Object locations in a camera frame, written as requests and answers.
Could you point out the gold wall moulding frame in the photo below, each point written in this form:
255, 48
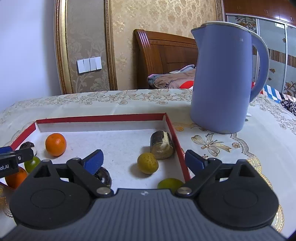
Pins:
62, 46

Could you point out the patterned glass wardrobe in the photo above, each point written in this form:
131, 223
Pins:
275, 34

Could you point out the striped cloth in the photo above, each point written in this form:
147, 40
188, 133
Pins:
272, 92

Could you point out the small orange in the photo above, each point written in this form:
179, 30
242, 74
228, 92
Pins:
55, 144

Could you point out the white wall switch panel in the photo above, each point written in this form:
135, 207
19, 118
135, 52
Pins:
89, 64

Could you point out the sugarcane piece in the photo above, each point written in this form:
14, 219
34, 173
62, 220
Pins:
160, 146

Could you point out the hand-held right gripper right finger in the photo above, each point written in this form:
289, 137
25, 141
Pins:
194, 162

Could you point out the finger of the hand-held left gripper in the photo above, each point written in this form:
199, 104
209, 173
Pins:
5, 149
24, 154

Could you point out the wooden bed headboard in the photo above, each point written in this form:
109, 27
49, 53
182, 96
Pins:
166, 53

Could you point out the green tomato with stem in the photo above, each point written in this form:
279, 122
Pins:
32, 165

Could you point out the dark patterned cloth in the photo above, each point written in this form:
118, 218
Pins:
289, 105

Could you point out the bundled clothes on bed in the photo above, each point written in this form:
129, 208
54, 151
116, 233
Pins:
171, 80

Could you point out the large water chestnut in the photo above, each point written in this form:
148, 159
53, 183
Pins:
105, 177

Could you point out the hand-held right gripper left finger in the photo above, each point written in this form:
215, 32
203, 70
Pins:
93, 162

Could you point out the red shallow cardboard box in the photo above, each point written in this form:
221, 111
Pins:
120, 143

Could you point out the smooth green round fruit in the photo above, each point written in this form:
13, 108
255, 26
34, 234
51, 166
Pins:
170, 184

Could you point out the large orange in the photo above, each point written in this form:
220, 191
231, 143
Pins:
15, 179

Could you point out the yellow-green lime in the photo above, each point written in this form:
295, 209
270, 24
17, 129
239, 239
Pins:
148, 163

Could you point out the blue electric kettle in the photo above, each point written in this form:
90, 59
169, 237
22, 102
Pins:
219, 81

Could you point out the small water chestnut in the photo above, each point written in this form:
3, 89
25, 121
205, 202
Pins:
26, 145

